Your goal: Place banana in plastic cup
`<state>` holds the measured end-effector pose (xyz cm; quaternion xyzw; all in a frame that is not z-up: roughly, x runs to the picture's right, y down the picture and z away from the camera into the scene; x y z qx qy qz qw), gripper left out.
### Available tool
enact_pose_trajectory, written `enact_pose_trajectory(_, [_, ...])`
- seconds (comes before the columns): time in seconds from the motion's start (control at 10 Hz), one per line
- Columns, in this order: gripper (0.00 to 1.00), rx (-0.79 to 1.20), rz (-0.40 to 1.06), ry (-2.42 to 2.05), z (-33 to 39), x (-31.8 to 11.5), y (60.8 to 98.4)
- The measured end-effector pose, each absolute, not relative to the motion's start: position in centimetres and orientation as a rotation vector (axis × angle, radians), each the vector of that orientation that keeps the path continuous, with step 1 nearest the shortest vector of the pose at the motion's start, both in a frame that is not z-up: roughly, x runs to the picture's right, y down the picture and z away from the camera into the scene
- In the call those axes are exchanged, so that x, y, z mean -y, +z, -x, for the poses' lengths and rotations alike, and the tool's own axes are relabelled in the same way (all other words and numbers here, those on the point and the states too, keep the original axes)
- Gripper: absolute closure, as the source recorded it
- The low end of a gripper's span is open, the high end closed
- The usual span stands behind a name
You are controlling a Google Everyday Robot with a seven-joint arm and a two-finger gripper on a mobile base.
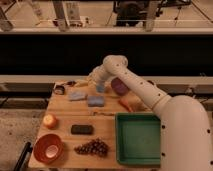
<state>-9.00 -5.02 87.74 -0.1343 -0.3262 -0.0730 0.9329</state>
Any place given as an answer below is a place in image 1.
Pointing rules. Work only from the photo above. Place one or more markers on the black rectangular sponge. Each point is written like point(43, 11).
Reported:
point(82, 129)

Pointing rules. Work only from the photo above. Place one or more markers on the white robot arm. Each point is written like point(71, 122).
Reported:
point(186, 143)

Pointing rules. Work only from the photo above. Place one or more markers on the purple round plate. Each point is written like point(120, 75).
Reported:
point(119, 87)

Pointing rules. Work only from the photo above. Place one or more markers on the black chair part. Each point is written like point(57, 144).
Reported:
point(26, 150)

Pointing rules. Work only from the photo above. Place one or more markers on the orange apple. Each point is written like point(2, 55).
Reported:
point(50, 121)

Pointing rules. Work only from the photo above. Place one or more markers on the orange plastic bowl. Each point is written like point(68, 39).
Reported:
point(48, 148)

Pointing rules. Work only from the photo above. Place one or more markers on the light blue cloth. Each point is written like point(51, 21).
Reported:
point(77, 96)

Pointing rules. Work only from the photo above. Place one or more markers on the green plastic tray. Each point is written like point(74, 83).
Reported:
point(137, 139)

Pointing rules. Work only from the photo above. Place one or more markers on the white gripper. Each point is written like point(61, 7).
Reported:
point(99, 76)

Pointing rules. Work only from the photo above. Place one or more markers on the blue sponge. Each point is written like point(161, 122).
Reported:
point(95, 101)

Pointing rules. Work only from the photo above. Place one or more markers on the black small cup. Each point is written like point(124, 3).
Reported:
point(59, 89)

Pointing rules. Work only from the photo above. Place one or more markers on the bunch of dark grapes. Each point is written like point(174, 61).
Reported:
point(93, 147)

